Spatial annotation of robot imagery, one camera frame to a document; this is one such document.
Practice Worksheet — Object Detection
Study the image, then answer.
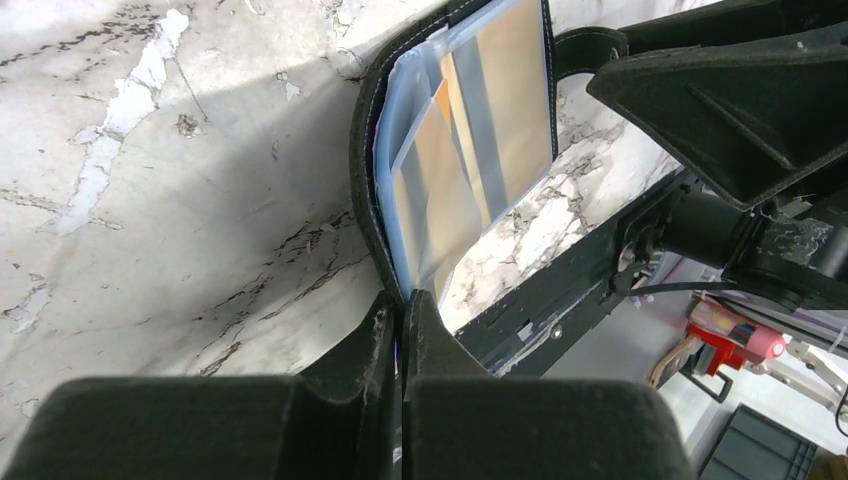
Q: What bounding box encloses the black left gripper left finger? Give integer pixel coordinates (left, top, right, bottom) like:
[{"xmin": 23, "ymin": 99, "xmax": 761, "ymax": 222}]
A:
[{"xmin": 5, "ymin": 293, "xmax": 395, "ymax": 479}]

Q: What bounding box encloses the black leather card holder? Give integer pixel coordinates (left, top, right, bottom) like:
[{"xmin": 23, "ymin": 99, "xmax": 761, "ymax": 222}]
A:
[{"xmin": 349, "ymin": 1, "xmax": 630, "ymax": 305}]

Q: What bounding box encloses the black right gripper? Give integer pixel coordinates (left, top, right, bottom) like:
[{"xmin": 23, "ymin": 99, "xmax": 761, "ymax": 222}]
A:
[{"xmin": 587, "ymin": 1, "xmax": 847, "ymax": 312}]

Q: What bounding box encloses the gold card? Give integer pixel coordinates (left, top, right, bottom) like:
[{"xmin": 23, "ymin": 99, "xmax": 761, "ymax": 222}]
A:
[
  {"xmin": 393, "ymin": 80, "xmax": 482, "ymax": 290},
  {"xmin": 441, "ymin": 1, "xmax": 553, "ymax": 227}
]

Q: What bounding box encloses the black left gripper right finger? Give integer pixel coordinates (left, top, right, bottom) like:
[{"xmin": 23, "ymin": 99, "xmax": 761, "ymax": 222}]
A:
[{"xmin": 400, "ymin": 290, "xmax": 694, "ymax": 479}]

